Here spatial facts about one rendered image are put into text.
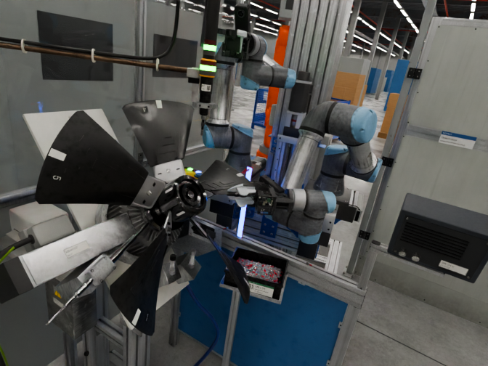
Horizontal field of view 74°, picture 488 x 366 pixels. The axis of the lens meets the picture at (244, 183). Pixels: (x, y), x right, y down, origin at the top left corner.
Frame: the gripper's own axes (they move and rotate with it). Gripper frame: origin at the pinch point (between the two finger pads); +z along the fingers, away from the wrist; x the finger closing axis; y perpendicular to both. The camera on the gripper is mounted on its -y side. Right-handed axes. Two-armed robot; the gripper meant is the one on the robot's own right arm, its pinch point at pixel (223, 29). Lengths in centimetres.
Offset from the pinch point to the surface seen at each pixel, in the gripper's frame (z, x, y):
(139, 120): 8.6, 21.5, 29.0
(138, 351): 21, 11, 108
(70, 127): 38.1, 17.6, 26.3
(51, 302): 28, 42, 94
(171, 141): 8.5, 9.6, 33.5
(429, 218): -9, -69, 44
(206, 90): 9.5, -1.1, 16.4
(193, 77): 10.8, 2.5, 13.4
